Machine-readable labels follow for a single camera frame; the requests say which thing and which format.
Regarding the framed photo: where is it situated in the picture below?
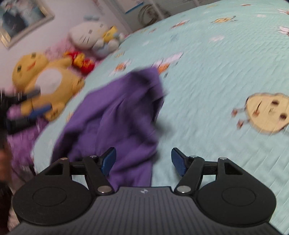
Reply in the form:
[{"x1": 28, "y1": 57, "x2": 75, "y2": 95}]
[{"x1": 0, "y1": 0, "x2": 55, "y2": 49}]

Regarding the blue-bordered poster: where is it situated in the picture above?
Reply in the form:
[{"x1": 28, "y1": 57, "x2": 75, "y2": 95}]
[{"x1": 123, "y1": 0, "x2": 145, "y2": 13}]

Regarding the person's left forearm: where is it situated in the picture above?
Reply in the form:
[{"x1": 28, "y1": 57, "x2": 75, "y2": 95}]
[{"x1": 0, "y1": 145, "x2": 14, "y2": 183}]

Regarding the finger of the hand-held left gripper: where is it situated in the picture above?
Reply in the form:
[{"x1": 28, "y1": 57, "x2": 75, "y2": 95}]
[
  {"x1": 28, "y1": 104, "x2": 52, "y2": 119},
  {"x1": 21, "y1": 88, "x2": 41, "y2": 101}
]

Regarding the yellow bear plush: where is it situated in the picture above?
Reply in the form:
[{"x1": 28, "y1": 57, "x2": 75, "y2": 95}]
[{"x1": 12, "y1": 52, "x2": 86, "y2": 121}]

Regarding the purple t-shirt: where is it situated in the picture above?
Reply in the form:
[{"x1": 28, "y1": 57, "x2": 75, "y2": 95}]
[{"x1": 51, "y1": 67, "x2": 165, "y2": 192}]

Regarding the grey sliding-door wardrobe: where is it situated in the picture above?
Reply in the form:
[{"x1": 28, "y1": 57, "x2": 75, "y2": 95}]
[{"x1": 90, "y1": 0, "x2": 217, "y2": 32}]

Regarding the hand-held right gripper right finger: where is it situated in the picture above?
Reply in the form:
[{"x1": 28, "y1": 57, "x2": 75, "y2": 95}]
[{"x1": 171, "y1": 148, "x2": 245, "y2": 196}]

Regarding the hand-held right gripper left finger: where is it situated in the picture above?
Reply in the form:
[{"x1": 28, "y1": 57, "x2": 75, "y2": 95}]
[{"x1": 43, "y1": 147, "x2": 117, "y2": 196}]

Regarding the white cat plush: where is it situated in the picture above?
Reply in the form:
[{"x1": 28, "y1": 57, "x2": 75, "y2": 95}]
[{"x1": 69, "y1": 15, "x2": 126, "y2": 59}]

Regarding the bee-print quilted bed cover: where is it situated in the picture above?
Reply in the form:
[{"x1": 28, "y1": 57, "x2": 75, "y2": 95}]
[{"x1": 29, "y1": 0, "x2": 289, "y2": 235}]

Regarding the grey rings decal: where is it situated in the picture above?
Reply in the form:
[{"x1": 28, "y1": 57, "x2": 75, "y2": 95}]
[{"x1": 138, "y1": 5, "x2": 158, "y2": 26}]

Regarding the red plush toy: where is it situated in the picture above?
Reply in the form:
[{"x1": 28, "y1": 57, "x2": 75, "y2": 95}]
[{"x1": 64, "y1": 52, "x2": 95, "y2": 75}]

